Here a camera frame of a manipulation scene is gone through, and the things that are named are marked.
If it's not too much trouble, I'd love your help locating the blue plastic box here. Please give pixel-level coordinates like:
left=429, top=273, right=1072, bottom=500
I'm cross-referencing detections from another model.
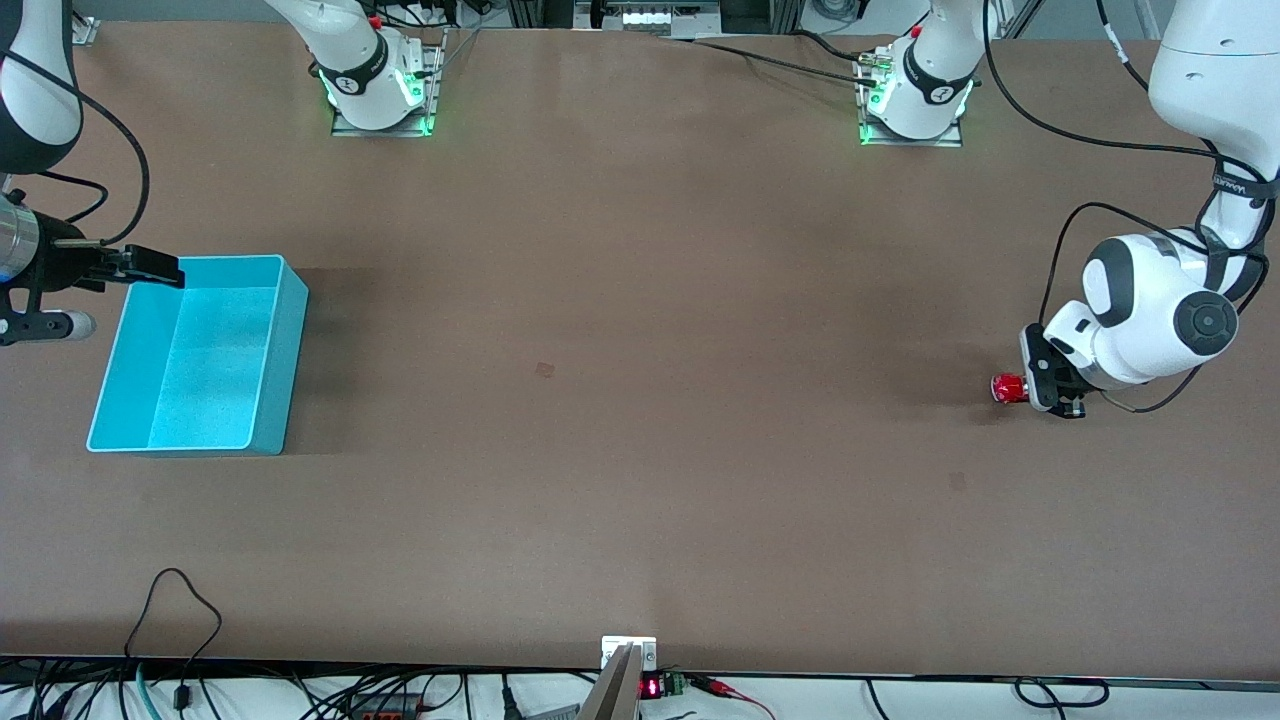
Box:
left=86, top=255, right=309, bottom=457

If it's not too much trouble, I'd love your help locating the red clip lead wire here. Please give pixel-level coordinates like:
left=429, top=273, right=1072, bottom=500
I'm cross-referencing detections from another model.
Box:
left=690, top=675, right=776, bottom=720

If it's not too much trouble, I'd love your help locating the black device with white lights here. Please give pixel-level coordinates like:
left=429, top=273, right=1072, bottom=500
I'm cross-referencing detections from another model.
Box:
left=575, top=0, right=721, bottom=36

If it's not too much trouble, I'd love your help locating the black coiled cable loop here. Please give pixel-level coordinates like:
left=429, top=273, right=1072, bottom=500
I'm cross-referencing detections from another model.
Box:
left=1013, top=678, right=1111, bottom=709

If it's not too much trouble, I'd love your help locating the black base power cable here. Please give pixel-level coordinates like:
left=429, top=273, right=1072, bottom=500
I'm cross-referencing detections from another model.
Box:
left=655, top=30, right=886, bottom=89

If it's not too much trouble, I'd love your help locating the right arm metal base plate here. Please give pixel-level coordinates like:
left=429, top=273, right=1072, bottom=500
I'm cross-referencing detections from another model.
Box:
left=332, top=28, right=446, bottom=138

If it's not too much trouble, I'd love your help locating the thin black looped cable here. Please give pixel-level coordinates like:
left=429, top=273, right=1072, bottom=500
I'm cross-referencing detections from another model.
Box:
left=123, top=568, right=223, bottom=713

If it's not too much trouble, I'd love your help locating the aluminium camera mount post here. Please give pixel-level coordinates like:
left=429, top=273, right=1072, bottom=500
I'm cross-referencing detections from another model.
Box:
left=580, top=636, right=658, bottom=720

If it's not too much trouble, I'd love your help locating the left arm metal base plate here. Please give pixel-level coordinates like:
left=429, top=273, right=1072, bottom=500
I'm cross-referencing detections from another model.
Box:
left=858, top=40, right=964, bottom=149

